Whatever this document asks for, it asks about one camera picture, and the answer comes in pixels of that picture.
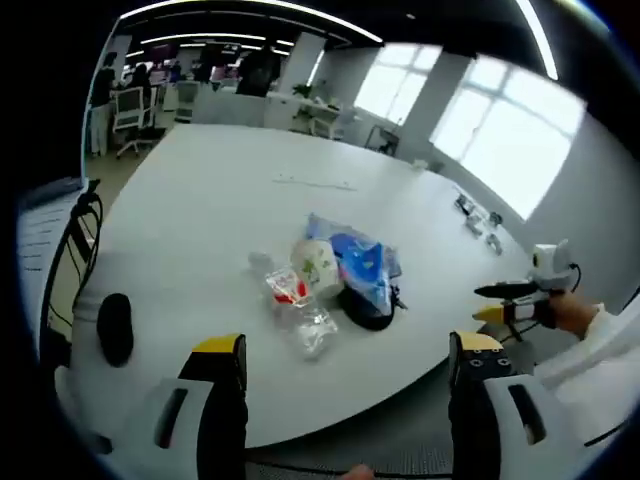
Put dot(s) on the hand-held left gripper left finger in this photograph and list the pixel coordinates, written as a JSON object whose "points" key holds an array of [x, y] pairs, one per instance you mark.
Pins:
{"points": [[200, 400]]}

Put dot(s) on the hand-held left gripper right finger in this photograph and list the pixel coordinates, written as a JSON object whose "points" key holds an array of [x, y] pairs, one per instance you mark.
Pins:
{"points": [[480, 400]]}

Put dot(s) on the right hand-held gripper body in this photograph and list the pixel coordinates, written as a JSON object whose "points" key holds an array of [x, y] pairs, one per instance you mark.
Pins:
{"points": [[550, 270]]}

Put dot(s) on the clear plastic bottle red label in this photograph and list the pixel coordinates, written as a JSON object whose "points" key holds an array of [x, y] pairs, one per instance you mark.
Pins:
{"points": [[300, 320]]}

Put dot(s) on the pale wet wipes pack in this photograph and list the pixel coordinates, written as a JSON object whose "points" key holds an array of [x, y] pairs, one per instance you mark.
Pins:
{"points": [[320, 225]]}

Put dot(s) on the group of small grey gadgets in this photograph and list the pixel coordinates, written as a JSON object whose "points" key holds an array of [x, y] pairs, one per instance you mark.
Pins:
{"points": [[475, 220]]}

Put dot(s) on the person's right hand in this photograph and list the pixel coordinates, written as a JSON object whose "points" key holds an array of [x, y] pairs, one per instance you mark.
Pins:
{"points": [[572, 315]]}

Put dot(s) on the person's left hand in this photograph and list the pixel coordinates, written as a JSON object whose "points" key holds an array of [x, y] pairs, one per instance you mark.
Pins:
{"points": [[359, 471]]}

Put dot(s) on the large window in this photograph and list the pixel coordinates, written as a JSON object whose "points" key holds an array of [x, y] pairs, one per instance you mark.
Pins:
{"points": [[395, 80], [505, 135]]}

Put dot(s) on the white table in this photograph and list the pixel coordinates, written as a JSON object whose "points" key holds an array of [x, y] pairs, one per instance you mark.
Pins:
{"points": [[200, 215]]}

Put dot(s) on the ceiling light strip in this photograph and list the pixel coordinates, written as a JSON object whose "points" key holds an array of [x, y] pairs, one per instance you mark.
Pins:
{"points": [[542, 40]]}

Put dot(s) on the green potted plant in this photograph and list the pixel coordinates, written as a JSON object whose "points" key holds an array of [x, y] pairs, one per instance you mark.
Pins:
{"points": [[301, 90]]}

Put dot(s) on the white office chair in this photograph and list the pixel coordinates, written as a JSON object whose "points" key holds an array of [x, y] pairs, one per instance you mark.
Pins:
{"points": [[131, 107]]}

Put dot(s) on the black frame chair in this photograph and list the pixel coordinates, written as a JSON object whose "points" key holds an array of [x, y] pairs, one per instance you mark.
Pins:
{"points": [[115, 330]]}

